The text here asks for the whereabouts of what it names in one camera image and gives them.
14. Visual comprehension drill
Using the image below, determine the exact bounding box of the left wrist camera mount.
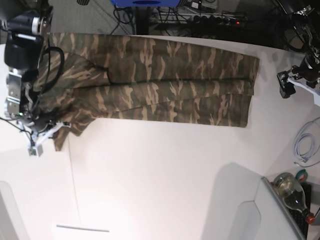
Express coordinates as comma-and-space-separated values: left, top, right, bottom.
287, 76, 320, 107

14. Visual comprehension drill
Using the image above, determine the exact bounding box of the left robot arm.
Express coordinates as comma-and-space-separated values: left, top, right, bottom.
273, 0, 320, 101

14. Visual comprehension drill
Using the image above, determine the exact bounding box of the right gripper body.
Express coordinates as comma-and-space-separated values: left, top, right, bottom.
17, 113, 59, 136

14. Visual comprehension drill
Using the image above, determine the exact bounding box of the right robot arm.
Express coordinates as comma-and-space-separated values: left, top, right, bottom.
0, 0, 70, 141

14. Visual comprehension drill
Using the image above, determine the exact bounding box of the black power strip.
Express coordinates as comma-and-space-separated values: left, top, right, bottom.
184, 13, 249, 27

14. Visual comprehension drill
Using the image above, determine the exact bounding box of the white coiled cable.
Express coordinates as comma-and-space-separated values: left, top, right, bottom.
292, 119, 320, 167

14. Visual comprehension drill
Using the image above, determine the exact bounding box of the camouflage t-shirt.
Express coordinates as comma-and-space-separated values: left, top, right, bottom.
34, 33, 260, 151

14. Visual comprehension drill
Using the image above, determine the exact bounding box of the clear plastic bottle red cap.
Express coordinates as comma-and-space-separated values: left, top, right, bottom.
273, 172, 316, 225

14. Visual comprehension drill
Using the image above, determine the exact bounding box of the green tape roll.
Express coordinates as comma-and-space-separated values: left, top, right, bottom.
295, 169, 308, 183

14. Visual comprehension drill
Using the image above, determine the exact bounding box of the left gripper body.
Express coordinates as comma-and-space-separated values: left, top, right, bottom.
292, 56, 320, 83

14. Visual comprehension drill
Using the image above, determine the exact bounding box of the blue box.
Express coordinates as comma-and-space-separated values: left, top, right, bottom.
111, 0, 187, 8

